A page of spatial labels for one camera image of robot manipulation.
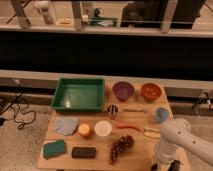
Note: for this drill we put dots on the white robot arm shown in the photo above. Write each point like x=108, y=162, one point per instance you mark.
x=176, y=133

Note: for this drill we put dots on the black brush block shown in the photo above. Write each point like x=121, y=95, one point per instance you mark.
x=83, y=152

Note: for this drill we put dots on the purple bowl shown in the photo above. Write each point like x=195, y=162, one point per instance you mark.
x=123, y=90

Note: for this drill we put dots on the small metal cup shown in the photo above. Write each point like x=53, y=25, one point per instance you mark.
x=112, y=111

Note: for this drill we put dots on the green plastic tray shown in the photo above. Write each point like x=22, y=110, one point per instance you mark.
x=79, y=95

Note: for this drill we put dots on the red bowl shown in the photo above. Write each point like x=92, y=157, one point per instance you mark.
x=150, y=92

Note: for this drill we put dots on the orange fruit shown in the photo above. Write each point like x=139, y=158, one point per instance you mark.
x=84, y=130

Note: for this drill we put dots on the light blue cloth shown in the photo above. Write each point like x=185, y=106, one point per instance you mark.
x=66, y=125

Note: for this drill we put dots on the bunch of dark grapes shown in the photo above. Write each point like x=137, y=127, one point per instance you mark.
x=120, y=146

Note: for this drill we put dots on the blue cup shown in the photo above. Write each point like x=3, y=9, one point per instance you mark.
x=161, y=115

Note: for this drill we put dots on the green box on shelf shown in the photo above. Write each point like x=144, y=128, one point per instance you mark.
x=103, y=22

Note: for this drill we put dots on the green sponge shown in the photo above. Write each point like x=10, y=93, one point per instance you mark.
x=53, y=149

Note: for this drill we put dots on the yellow handled tongs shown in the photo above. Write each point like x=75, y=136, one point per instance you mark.
x=152, y=133

